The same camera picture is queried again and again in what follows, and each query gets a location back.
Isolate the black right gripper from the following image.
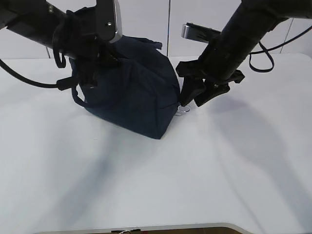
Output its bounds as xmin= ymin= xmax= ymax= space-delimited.
xmin=175 ymin=31 xmax=246 ymax=108

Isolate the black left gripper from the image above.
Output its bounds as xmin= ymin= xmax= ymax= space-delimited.
xmin=52 ymin=7 xmax=114 ymax=88

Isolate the navy blue lunch bag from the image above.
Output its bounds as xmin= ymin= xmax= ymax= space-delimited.
xmin=71 ymin=36 xmax=180 ymax=139

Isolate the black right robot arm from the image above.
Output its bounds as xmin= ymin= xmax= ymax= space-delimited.
xmin=176 ymin=0 xmax=312 ymax=107

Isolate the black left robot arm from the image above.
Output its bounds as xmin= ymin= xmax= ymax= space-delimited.
xmin=0 ymin=0 xmax=122 ymax=91

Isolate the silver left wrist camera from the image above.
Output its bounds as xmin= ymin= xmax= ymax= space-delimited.
xmin=96 ymin=0 xmax=122 ymax=43

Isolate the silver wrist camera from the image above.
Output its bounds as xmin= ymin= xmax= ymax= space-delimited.
xmin=96 ymin=0 xmax=122 ymax=43
xmin=181 ymin=22 xmax=221 ymax=44

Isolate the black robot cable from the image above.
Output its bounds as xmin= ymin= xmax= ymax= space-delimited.
xmin=0 ymin=58 xmax=74 ymax=91

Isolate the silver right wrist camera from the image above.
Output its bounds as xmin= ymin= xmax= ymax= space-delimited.
xmin=181 ymin=22 xmax=221 ymax=44

